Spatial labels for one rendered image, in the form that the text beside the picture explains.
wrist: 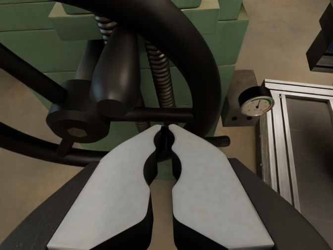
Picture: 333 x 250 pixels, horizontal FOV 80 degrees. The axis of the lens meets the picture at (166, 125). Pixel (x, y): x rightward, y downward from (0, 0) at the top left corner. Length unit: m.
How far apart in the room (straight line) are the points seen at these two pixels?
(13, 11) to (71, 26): 0.16
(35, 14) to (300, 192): 0.91
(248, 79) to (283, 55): 1.20
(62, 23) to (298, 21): 1.99
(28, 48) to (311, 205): 0.93
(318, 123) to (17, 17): 1.08
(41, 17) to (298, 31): 1.85
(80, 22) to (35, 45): 0.19
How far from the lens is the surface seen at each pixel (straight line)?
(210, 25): 0.25
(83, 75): 0.24
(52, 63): 0.45
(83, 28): 0.26
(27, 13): 0.40
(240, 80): 0.53
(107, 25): 0.23
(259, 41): 1.79
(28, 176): 1.28
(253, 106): 0.43
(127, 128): 0.58
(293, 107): 1.10
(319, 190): 0.95
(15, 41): 0.45
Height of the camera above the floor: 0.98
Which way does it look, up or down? 58 degrees down
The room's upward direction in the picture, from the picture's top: 5 degrees counter-clockwise
